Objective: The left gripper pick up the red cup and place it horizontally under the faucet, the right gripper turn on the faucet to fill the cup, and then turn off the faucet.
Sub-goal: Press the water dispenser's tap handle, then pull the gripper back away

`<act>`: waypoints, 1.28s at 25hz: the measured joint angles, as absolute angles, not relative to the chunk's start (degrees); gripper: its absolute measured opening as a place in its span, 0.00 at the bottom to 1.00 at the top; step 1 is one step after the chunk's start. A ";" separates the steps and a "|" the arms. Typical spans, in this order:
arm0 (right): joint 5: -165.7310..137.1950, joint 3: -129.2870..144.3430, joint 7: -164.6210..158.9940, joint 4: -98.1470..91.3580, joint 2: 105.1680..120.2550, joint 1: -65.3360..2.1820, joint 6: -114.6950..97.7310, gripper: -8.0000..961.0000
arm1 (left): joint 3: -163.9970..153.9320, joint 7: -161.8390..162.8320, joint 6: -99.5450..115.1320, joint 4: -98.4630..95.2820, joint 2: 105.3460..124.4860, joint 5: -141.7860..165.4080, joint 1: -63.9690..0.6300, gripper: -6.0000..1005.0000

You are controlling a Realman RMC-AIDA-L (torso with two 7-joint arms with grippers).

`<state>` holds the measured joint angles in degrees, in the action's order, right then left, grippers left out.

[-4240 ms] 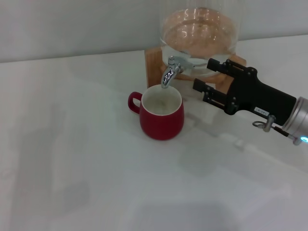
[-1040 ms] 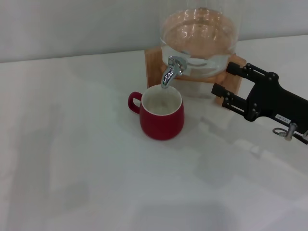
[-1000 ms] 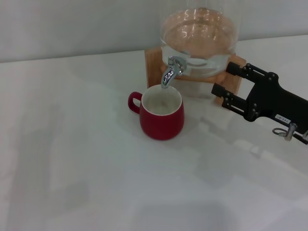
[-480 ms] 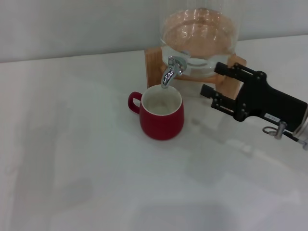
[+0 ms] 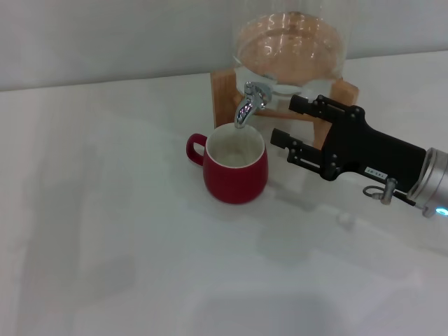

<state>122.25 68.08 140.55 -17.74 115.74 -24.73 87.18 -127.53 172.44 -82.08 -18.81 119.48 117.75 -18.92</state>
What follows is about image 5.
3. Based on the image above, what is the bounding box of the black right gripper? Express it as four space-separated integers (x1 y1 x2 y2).
271 93 428 193

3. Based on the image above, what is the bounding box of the red ceramic cup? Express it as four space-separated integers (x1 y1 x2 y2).
185 122 270 204

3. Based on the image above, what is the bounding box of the chrome faucet tap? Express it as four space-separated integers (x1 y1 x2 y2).
233 81 272 130

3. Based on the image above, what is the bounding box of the clear glass water dispenser jar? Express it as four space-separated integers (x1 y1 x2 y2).
230 0 358 106

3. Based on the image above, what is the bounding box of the wooden dispenser stand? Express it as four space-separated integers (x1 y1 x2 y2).
210 66 360 151

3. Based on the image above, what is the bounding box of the grey right gripper cable connector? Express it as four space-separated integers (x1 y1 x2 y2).
362 177 417 207

